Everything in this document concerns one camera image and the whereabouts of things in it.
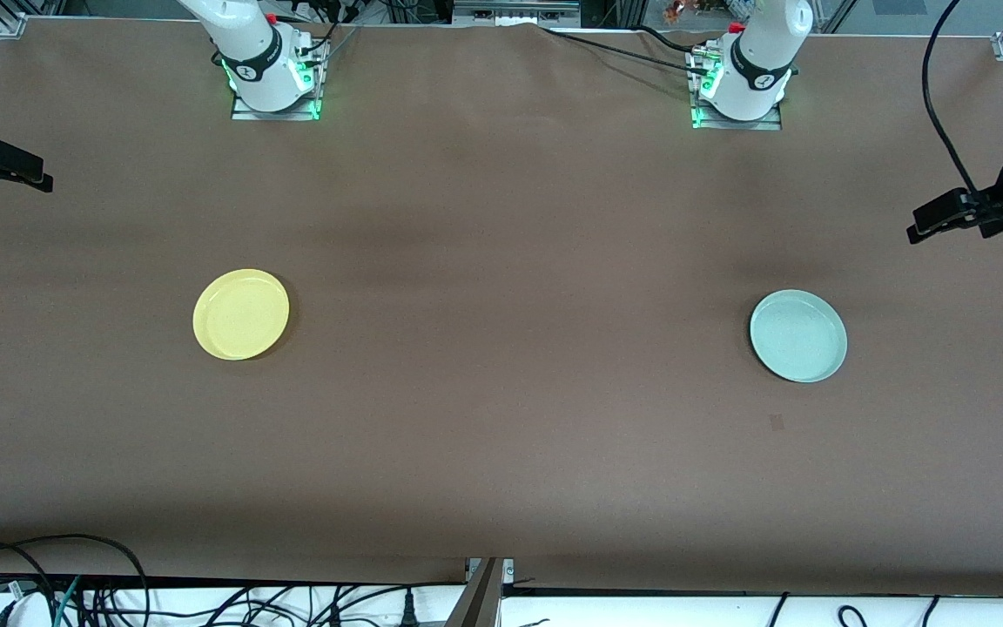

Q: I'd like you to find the long black table cable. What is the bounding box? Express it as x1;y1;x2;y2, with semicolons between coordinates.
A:
539;24;713;76

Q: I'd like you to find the large black looped cable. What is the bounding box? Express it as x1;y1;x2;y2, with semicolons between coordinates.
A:
0;533;151;627

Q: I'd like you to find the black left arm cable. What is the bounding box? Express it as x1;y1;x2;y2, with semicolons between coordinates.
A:
920;0;981;198

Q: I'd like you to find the green cable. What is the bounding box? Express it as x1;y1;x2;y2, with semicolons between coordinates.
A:
52;575;84;627

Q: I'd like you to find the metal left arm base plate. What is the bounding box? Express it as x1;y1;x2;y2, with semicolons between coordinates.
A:
689;48;784;131

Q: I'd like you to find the yellow round plate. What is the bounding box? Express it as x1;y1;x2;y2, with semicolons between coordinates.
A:
193;268;291;361

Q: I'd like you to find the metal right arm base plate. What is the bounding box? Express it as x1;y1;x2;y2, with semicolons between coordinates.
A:
232;39;325;121

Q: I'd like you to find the brown table cover sheet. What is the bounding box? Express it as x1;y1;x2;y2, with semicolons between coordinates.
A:
0;17;1003;586

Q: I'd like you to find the white lower shelf board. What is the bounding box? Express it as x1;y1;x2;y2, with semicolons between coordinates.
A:
501;592;1003;627
0;582;468;627

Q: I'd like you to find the pale green round plate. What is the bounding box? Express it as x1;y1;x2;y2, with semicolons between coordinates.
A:
749;289;848;384

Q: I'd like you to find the metal table bracket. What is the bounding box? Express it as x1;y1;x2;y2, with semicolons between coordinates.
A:
445;557;516;627

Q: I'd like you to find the grey power strip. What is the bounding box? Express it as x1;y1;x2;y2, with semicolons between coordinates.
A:
452;0;582;28

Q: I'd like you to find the short black table cable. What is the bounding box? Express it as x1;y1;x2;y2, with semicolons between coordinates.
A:
635;24;711;55

